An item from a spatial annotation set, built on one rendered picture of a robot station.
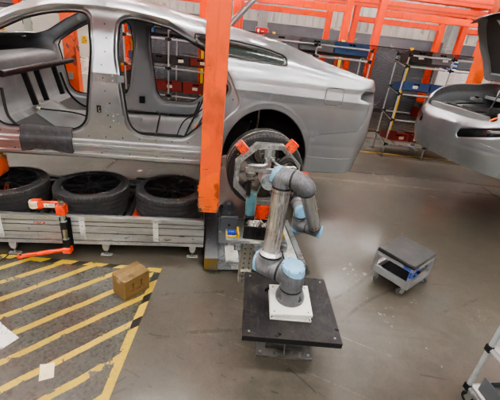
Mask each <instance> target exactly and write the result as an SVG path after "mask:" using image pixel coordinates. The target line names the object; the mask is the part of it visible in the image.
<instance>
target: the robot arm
mask: <svg viewBox="0 0 500 400"><path fill-rule="evenodd" d="M270 183H273V184H272V192H271V202H270V207H269V212H268V217H267V227H266V232H265V237H264V242H263V247H262V248H261V249H260V250H258V251H257V252H256V254H255V255H254V258H253V261H252V267H253V269H254V271H256V272H258V273H259V274H261V275H264V276H266V277H268V278H269V279H273V280H275V281H276V282H278V283H279V287H278V288H277V290H276V292H275V298H276V300H277V302H278V303H279V304H281V305H282V306H285V307H289V308H294V307H298V306H300V305H301V304H302V303H303V302H304V297H305V295H304V292H303V289H302V288H303V283H304V278H305V265H304V264H303V262H302V261H301V260H298V259H296V258H292V257H289V258H288V259H287V258H286V259H282V252H281V251H280V247H281V242H282V238H283V230H284V225H285V220H286V215H287V207H288V203H289V204H291V206H292V208H293V210H294V212H293V217H292V222H291V230H292V231H293V232H295V233H306V234H309V235H311V236H313V237H317V238H320V237H321V235H322V233H323V231H324V226H322V225H321V224H320V221H319V217H318V212H317V204H316V200H315V194H316V190H317V189H316V186H315V183H314V182H313V180H312V179H311V178H310V177H309V176H308V175H306V174H305V173H303V172H301V171H297V170H295V169H291V168H288V167H283V166H277V167H275V168H274V170H273V171H272V173H271V176H270ZM291 190H294V192H291ZM305 218H306V220H305Z"/></svg>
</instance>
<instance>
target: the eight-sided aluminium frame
mask: <svg viewBox="0 0 500 400"><path fill-rule="evenodd" d="M258 149H271V150H272V149H275V150H282V151H283V152H284V153H285V155H286V156H287V157H290V158H292V159H293V160H294V162H295V163H296V165H297V167H298V170H300V164H299V162H298V161H297V160H296V159H295V158H294V157H293V155H292V154H291V153H290V152H289V151H288V150H287V147H286V146H285V145H284V144H280V143H268V142H256V143H254V144H253V145H252V146H251V147H249V151H247V152H246V153H245V154H243V155H242V154H240V155H239V156H238V157H237V158H236V159H235V167H234V176H233V187H234V188H235V189H236V190H237V191H238V192H239V193H240V194H241V195H242V196H243V197H244V199H245V200H246V197H245V195H246V190H245V189H244V188H243V187H242V186H241V185H240V184H239V174H240V164H241V163H242V162H243V161H244V160H246V159H247V158H248V157H249V156H250V155H251V154H252V153H254V152H255V151H256V150H258ZM270 202H271V199H270V198H257V200H256V204H257V205H266V206H269V205H270Z"/></svg>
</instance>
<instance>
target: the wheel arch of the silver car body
mask: <svg viewBox="0 0 500 400"><path fill-rule="evenodd" d="M258 110H260V119H259V124H258V128H268V129H274V130H277V131H278V132H281V133H283V134H284V135H286V136H287V137H288V138H289V139H290V140H291V139H293V140H294V141H295V142H296V143H297V144H298V145H299V147H298V148H297V150H298V152H299V154H300V156H301V158H302V170H303V168H304V167H305V163H306V141H305V137H304V135H303V132H302V130H301V128H300V127H299V125H298V123H297V122H296V121H295V120H294V119H293V118H292V117H291V116H289V115H288V114H286V113H284V112H283V111H280V110H276V109H270V108H263V109H258ZM258 110H253V111H251V112H249V113H247V114H245V115H244V116H242V117H241V118H239V119H238V120H237V121H236V122H235V123H234V124H233V126H232V127H231V128H230V130H229V131H228V133H227V134H226V136H225V139H224V142H223V145H222V152H221V156H223V155H227V153H228V151H229V149H230V147H231V145H232V143H233V142H234V141H235V140H236V139H237V138H239V136H241V135H242V134H243V133H246V130H247V128H248V131H249V130H252V129H255V128H256V121H257V115H258ZM250 121H252V122H251V124H250V126H249V127H248V125H249V123H250ZM284 156H285V153H284V152H283V151H282V150H279V157H278V158H280V159H281V158H282V157H284Z"/></svg>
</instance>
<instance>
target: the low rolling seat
mask: <svg viewBox="0 0 500 400"><path fill-rule="evenodd" d="M379 256H382V257H383V258H382V259H380V260H379ZM435 259H436V253H435V252H433V251H431V250H429V249H427V248H425V247H423V246H421V245H419V244H417V243H415V242H413V241H411V240H409V239H407V238H405V237H403V236H399V237H397V238H395V239H393V240H391V241H389V242H387V243H385V244H383V245H381V246H379V249H378V250H376V253H375V258H374V260H373V263H372V265H371V269H372V270H373V271H375V273H374V274H373V276H374V277H373V279H374V280H376V279H377V278H378V275H379V274H380V275H382V276H383V277H385V278H386V279H389V280H390V281H391V282H392V283H395V284H396V285H398V286H399V287H397V288H396V289H395V293H396V294H397V295H402V294H404V292H405V290H408V289H410V288H411V287H413V286H414V285H415V284H417V283H420V284H425V283H426V282H427V280H426V277H427V276H428V275H429V273H430V271H431V268H432V266H433V263H434V260H435ZM427 264H428V266H427V267H425V266H426V265H427Z"/></svg>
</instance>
